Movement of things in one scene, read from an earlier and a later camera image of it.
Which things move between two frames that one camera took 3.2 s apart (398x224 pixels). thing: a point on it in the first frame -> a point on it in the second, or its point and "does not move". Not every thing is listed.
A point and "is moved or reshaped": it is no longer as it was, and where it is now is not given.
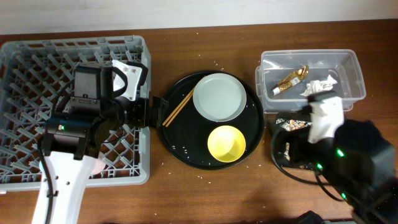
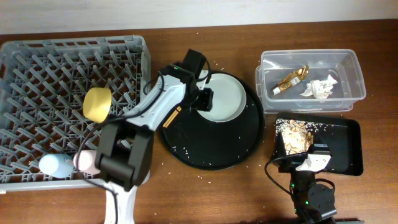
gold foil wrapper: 290,79 does not move
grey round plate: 219,97 does not move
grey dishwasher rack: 34,71 does not move
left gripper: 157,112 -> 207,102
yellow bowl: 226,144 is moved or reshaped
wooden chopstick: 179,109 does not move
